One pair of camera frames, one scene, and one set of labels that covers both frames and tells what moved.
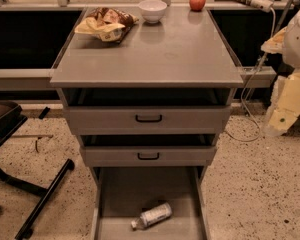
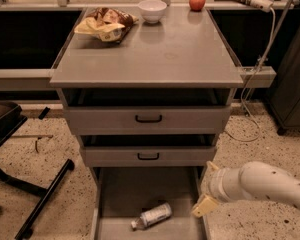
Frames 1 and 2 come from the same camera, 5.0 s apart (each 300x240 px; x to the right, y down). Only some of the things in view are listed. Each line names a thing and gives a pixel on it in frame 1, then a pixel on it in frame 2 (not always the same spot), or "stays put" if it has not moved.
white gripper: [298, 40] -> [217, 183]
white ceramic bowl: [152, 10] stays put
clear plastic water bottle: [151, 217] stays put
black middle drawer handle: [148, 158] stays put
